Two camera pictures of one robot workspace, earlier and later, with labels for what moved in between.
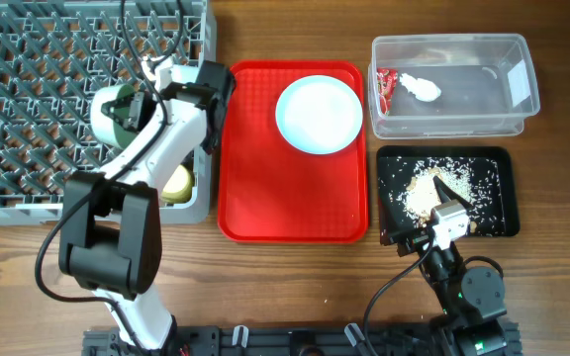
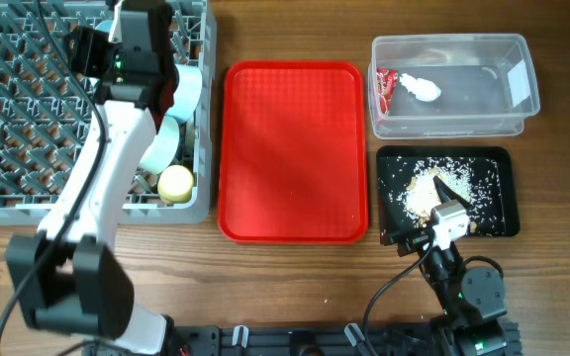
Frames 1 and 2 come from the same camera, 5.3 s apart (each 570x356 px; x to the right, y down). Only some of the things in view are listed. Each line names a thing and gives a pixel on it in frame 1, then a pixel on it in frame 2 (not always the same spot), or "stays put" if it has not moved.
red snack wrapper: [387, 81] stays put
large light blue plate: [319, 115] -> [105, 26]
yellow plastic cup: [178, 188] stays put
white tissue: [423, 89] stays put
